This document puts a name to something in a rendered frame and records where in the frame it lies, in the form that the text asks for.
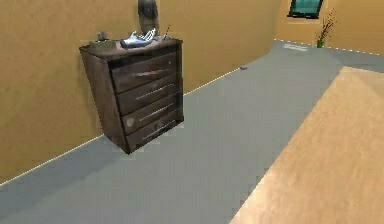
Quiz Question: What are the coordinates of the dark brown chest of drawers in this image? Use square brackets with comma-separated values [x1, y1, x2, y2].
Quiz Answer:
[78, 37, 185, 155]

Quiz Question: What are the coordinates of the thin brown pencil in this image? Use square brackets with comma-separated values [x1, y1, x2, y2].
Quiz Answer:
[162, 24, 172, 42]

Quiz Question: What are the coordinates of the blue white folded cloth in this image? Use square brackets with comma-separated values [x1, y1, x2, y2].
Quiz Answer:
[120, 28, 158, 50]

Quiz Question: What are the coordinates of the olive flat box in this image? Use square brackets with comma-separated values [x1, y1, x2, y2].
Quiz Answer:
[88, 39, 118, 50]

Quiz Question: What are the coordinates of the bare twig house plant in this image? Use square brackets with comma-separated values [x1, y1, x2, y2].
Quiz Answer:
[315, 8, 337, 49]

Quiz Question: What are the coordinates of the teal window with dark frame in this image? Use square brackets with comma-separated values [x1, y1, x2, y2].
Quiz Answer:
[287, 0, 325, 19]

